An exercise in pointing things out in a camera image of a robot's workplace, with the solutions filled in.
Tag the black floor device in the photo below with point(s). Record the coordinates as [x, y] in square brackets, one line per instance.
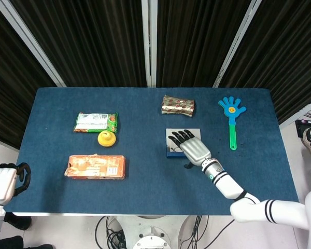
[300, 127]

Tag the grey round robot base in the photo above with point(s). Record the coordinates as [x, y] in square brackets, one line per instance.
[151, 230]

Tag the green white snack bag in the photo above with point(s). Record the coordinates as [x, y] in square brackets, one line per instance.
[93, 122]

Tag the thin-framed eyeglasses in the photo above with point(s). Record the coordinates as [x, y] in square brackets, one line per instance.
[175, 149]

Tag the orange snack carton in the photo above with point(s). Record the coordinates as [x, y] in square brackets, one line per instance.
[96, 167]

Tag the white partition post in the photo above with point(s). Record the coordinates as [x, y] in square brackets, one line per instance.
[235, 44]
[300, 112]
[33, 46]
[149, 44]

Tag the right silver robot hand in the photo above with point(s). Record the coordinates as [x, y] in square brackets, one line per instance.
[197, 151]

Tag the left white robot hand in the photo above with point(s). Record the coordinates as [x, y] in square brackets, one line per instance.
[1, 184]

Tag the blue felt tablecloth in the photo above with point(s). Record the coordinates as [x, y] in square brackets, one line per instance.
[145, 181]

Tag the gold foil snack packet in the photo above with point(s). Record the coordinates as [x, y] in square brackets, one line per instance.
[178, 106]

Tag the yellow pear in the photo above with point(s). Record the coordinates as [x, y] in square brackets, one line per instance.
[106, 140]

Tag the grey blue-edged box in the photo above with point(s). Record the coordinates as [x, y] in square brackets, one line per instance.
[196, 132]

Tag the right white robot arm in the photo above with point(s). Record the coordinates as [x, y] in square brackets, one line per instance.
[251, 210]

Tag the blue hand clapper toy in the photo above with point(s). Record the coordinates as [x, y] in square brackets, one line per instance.
[232, 110]

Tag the black pleated curtain panel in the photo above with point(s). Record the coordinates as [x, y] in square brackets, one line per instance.
[5, 90]
[287, 52]
[194, 44]
[93, 44]

